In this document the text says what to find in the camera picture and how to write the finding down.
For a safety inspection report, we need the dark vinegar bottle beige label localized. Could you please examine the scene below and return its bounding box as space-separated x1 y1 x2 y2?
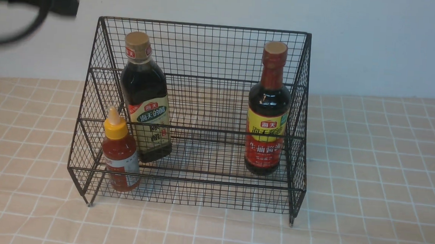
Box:
120 32 172 163

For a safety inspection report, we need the chili sauce bottle yellow cap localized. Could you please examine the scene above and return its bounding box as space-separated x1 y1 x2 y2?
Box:
101 107 140 192

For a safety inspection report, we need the soy sauce bottle red label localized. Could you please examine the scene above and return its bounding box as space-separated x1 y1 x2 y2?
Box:
244 41 291 176

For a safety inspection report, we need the beige checkered tablecloth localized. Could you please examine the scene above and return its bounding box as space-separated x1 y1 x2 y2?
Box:
0 78 435 244

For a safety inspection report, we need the black wire mesh shelf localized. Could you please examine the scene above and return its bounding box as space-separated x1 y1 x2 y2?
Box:
67 16 312 226

